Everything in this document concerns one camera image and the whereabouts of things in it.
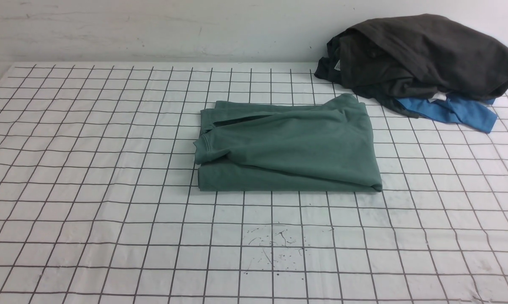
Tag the dark grey garment pile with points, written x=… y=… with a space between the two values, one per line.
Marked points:
x=415 y=57

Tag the white garment under pile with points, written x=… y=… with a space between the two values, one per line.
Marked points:
x=439 y=96

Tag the green long-sleeve shirt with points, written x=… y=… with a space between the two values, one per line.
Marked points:
x=247 y=147

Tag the white grid tablecloth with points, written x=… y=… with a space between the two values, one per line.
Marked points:
x=99 y=201

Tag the blue garment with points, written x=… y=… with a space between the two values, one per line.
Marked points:
x=456 y=109

